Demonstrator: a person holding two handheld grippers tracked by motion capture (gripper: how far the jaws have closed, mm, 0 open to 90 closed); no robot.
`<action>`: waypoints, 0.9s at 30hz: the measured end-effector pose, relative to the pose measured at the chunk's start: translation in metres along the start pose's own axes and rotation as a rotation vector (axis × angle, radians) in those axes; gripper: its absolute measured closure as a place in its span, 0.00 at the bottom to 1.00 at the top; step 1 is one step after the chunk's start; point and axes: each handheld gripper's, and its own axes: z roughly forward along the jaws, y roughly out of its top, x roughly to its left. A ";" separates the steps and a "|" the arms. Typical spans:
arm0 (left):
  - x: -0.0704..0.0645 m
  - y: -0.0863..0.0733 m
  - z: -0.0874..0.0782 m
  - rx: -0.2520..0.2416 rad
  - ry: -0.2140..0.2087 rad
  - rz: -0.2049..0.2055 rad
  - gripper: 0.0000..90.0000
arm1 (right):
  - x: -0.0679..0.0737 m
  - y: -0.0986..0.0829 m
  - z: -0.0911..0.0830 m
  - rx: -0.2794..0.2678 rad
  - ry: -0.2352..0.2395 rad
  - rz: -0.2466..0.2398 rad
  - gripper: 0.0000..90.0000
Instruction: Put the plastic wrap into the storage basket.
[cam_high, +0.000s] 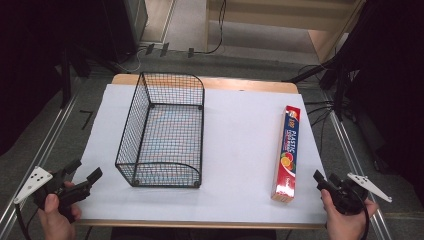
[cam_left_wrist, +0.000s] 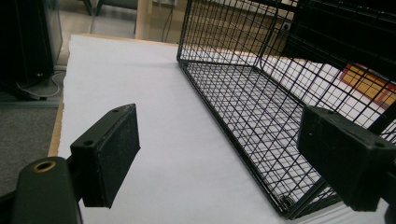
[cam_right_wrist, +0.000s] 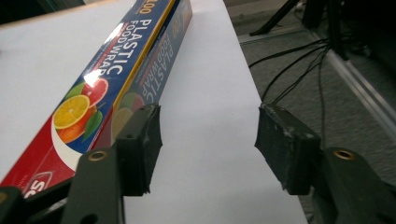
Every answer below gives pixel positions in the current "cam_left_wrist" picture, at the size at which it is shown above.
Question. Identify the dark chair legs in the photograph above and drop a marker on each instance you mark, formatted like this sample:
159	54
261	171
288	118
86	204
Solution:
99	4

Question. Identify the white table cover sheet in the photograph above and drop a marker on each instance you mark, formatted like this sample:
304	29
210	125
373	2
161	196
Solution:
162	102

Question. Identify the red and yellow flat packet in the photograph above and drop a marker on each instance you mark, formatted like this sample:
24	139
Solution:
367	85

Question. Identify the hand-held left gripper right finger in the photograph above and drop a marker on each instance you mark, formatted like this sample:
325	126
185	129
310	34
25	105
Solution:
339	155

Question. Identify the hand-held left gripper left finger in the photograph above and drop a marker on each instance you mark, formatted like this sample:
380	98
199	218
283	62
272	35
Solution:
107	155

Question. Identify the light wooden post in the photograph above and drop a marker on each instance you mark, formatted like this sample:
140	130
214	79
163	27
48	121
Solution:
144	18

